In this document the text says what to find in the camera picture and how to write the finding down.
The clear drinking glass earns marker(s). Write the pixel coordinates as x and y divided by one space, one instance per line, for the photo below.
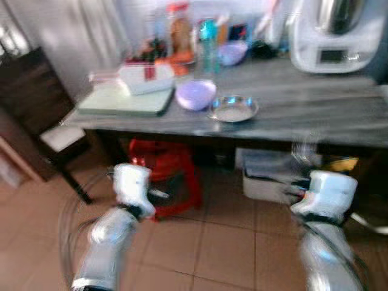
305 154

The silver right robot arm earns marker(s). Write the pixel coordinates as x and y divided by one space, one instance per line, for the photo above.
324 254

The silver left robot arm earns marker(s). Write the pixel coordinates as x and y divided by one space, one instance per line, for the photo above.
106 245

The white storage box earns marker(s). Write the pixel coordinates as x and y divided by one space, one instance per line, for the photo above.
267 182

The red plastic stool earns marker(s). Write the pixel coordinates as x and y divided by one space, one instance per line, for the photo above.
173 163

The grey top wooden table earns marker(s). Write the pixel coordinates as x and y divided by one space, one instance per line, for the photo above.
303 103

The pale green cutting board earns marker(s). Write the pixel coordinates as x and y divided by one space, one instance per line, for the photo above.
121 103

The shallow metal plate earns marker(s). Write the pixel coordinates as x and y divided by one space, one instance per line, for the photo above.
234 110

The large purple bowl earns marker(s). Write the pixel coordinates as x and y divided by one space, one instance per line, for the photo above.
196 96

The white red vegetable slicer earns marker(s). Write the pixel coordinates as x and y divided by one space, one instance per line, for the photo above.
148 82

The small black container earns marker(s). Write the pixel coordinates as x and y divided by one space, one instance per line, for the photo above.
264 50

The white kitchen cooking machine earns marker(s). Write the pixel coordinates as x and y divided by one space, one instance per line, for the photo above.
336 42

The small purple bowl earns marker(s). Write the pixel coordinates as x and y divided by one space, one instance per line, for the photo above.
233 53

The teal plastic bottle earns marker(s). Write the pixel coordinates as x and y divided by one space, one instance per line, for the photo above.
209 45

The red-lidded jar brown contents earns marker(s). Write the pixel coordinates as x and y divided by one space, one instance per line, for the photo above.
180 33

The dark wooden chair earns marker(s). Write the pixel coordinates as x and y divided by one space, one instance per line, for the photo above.
30 91

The pale grey curtain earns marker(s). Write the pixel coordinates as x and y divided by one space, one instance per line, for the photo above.
66 36

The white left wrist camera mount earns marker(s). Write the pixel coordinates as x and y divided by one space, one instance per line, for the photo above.
132 185

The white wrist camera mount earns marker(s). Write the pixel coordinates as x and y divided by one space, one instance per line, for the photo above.
132 185
327 195

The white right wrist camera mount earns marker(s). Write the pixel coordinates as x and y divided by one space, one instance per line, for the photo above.
327 195

